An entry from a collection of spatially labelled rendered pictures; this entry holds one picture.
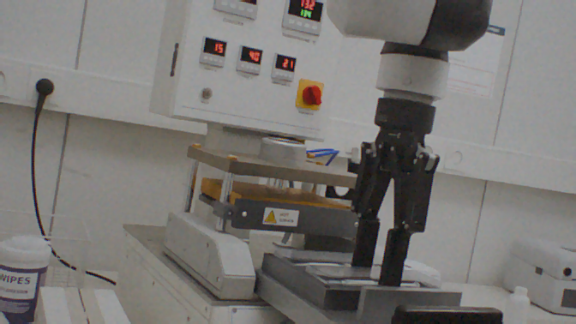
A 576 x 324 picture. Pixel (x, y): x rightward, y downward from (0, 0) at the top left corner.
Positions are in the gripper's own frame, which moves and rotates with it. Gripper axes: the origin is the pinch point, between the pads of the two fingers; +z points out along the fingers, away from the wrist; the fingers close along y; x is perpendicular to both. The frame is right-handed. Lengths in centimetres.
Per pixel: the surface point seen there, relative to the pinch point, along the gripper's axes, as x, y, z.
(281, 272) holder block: -10.0, -6.8, 4.7
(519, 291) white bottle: 70, -35, 14
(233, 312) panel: -14.3, -10.0, 11.4
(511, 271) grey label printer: 102, -66, 16
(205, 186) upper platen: -10.4, -36.6, -1.7
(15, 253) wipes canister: -37, -48, 14
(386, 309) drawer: -4.0, 8.1, 4.5
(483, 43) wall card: 84, -76, -48
